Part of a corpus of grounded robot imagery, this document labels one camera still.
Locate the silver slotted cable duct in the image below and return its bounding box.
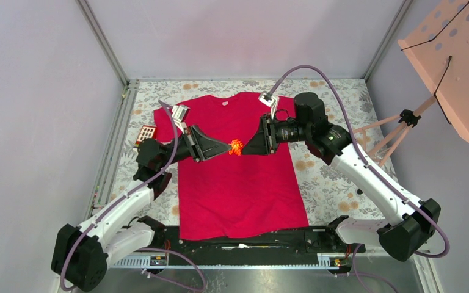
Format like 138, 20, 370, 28
111, 253, 341, 271

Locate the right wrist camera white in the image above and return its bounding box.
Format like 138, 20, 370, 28
258, 92, 280, 119

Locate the orange glitter brooch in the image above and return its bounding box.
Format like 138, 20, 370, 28
228, 139, 244, 156

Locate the pink perforated music stand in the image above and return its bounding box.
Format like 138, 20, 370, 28
356, 1, 469, 167

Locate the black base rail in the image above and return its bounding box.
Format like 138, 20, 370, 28
138, 216, 366, 266

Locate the red toy block house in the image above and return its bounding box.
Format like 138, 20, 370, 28
133, 125, 157, 152

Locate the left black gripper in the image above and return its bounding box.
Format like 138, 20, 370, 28
159, 125, 233, 168

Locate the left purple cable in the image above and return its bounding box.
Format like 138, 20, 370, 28
59, 100, 208, 292

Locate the floral patterned table mat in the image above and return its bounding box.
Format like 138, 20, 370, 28
94, 78, 382, 225

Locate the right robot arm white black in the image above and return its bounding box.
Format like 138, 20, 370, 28
241, 92, 441, 261

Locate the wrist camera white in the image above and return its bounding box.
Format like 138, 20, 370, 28
172, 104, 190, 133
258, 92, 280, 119

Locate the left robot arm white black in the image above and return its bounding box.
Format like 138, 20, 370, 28
51, 125, 231, 292

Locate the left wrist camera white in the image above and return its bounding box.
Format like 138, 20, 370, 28
172, 104, 190, 133

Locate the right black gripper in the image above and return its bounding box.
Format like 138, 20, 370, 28
241, 113, 311, 156

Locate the red t-shirt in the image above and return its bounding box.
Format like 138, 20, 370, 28
153, 91, 310, 241

